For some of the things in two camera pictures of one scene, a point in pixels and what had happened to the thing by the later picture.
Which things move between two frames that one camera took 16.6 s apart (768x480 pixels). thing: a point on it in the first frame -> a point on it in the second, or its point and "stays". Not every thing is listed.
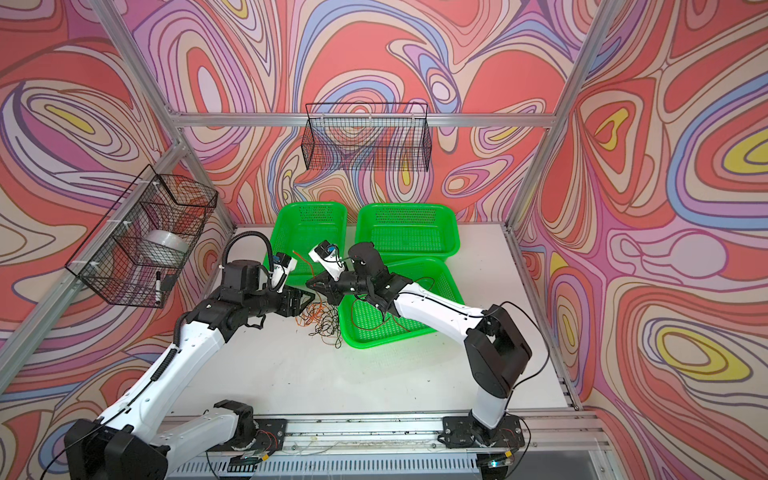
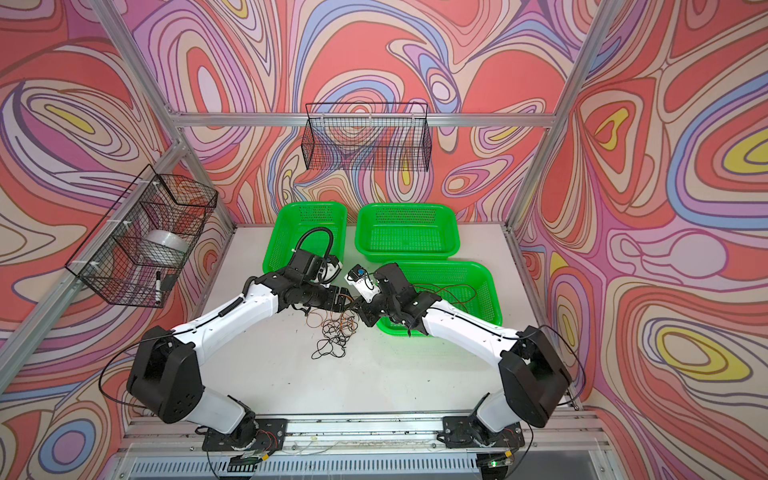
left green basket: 300,227 stays
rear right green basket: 420,230 stays
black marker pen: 158,287 stays
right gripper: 333,292 -> 364,309
